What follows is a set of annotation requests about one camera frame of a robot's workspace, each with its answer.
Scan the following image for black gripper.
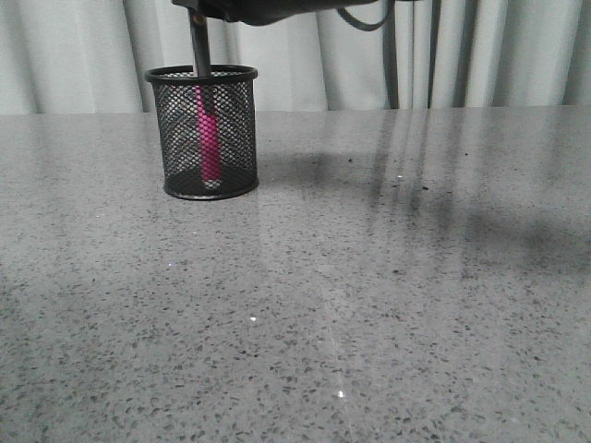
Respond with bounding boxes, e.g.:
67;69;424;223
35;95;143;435
172;0;372;26

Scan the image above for grey orange scissors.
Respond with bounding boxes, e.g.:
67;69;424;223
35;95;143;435
188;7;215;116

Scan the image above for black mesh pen holder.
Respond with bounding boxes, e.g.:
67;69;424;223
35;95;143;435
144;65;259;200

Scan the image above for pink marker pen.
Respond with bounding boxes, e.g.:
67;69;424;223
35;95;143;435
195;86;222;190

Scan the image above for grey curtain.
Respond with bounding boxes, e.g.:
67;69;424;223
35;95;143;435
1;1;590;114

